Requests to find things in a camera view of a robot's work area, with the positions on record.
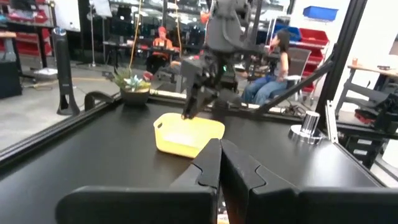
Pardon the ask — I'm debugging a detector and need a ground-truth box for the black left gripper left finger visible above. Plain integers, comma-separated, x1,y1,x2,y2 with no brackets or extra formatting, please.
55,138,223,224

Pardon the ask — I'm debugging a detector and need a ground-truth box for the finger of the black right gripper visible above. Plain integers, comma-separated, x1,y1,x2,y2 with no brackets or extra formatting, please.
190,88,219,119
181,85,200,121

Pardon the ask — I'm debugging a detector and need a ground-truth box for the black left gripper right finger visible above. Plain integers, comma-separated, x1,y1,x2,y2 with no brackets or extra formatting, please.
220,139,398,224

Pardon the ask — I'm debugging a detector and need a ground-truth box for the yellow plastic bin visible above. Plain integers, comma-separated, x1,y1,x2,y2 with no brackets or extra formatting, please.
152,112,226,159

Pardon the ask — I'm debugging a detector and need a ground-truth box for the person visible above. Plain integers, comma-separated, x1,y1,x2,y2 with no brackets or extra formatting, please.
241,29,292,105
145,26,182,75

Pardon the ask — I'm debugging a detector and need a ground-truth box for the potted succulent plant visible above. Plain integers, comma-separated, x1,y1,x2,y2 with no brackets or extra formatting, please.
112,67,152,106

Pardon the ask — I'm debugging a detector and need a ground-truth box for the chrome cylinder on round base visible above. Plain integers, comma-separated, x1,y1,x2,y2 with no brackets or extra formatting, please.
287,110,324,146

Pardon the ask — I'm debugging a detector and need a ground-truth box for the black drawer cabinet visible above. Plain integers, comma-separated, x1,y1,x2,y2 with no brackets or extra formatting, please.
338,133,384,169

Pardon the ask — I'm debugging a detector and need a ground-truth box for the silver upright metal bar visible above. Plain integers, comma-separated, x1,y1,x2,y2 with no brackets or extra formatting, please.
325,100,340,144

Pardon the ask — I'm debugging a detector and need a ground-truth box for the black curved clamp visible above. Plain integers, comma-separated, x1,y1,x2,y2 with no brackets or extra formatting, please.
83,90,115,112

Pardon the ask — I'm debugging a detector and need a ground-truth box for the grey office chair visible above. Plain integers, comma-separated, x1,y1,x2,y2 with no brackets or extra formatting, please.
284,47,312,97

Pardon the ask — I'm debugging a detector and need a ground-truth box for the blue storage bin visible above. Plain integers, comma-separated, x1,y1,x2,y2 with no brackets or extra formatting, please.
273,24,302,42
302,5,339,22

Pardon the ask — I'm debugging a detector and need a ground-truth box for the red black case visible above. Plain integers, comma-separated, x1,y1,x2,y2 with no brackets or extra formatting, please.
354,108,377,125

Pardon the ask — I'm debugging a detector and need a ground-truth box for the light stand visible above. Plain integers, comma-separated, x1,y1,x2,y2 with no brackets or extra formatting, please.
88,0,98,68

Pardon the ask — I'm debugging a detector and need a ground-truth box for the red storage bin rack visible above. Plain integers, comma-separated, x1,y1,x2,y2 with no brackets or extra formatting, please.
289,27,330,94

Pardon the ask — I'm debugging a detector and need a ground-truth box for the black equipment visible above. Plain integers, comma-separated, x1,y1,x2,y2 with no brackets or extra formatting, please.
374,93,398,131

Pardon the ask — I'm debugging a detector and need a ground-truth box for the black tower stand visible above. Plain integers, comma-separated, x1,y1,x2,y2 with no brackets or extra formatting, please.
51,27,81,116

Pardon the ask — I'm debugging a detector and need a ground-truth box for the whiteboard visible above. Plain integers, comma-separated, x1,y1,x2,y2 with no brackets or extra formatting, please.
53,0,81,32

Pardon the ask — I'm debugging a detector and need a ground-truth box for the wooden top desk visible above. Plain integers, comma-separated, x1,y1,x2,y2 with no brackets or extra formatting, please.
334,63,398,116

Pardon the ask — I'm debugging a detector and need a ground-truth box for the red shelf rack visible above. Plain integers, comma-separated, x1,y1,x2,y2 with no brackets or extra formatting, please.
0,0,53,57

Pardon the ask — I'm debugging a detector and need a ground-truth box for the black box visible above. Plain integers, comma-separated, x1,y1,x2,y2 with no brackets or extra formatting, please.
0,60,22,100

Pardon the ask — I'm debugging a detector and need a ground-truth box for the yellow hanging cable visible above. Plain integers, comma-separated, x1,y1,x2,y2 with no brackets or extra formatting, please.
128,0,143,70
174,0,183,50

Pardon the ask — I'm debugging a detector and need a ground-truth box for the black cable bundle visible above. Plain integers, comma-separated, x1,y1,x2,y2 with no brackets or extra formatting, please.
279,104,307,118

